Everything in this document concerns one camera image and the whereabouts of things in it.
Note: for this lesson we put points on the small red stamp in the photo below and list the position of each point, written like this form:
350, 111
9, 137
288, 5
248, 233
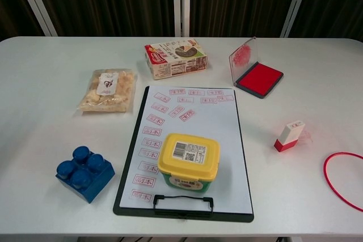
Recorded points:
289, 137

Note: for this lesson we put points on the red ink pad clear lid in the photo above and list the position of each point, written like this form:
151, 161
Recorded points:
259, 79

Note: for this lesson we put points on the black clipboard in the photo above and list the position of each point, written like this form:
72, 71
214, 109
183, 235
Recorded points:
227, 217

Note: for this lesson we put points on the printed snack carton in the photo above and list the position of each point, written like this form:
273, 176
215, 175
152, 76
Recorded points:
175, 60

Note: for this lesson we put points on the white paper with red stamps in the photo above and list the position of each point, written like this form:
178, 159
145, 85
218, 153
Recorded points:
212, 145

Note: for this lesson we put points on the yellow square box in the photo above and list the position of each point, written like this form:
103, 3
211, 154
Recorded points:
188, 165

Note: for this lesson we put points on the clear bag of snacks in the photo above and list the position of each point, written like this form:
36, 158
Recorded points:
109, 94

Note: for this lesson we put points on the blue toy building block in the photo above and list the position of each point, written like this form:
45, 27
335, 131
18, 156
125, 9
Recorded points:
85, 174

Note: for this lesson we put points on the dark pleated curtain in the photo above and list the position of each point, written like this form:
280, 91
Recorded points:
113, 1

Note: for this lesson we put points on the white upright frame post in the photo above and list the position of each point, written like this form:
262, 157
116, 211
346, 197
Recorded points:
181, 1

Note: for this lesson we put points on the white slanted frame post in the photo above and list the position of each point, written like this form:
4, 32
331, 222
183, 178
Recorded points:
35, 1
296, 1

